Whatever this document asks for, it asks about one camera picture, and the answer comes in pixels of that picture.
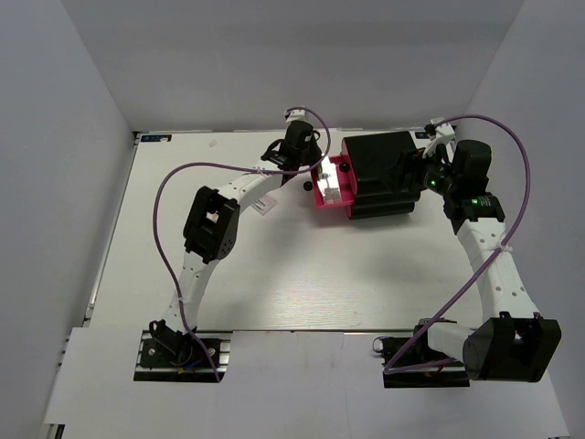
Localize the pink brown eyeshadow palette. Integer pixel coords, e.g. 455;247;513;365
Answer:
316;156;342;205

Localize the black drawer organizer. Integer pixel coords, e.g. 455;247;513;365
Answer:
342;131;420;220

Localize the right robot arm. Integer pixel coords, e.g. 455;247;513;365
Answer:
412;140;561;382

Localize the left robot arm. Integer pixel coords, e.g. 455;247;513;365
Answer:
153;120;323;365

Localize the white labelled card box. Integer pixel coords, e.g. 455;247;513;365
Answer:
251;194;278;216

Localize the blue label left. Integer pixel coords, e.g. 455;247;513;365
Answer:
140;134;172;143

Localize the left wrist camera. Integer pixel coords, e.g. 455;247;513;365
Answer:
284;106;308;124

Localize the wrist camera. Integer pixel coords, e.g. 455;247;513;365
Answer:
422;118;455;158
284;106;308;124

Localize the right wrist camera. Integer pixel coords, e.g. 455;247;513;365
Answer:
422;118;455;158

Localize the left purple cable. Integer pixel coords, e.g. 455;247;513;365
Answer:
152;106;332;381

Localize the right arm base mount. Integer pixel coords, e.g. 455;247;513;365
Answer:
372;334;470;389

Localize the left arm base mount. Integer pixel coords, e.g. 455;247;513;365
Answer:
133;321;232;384

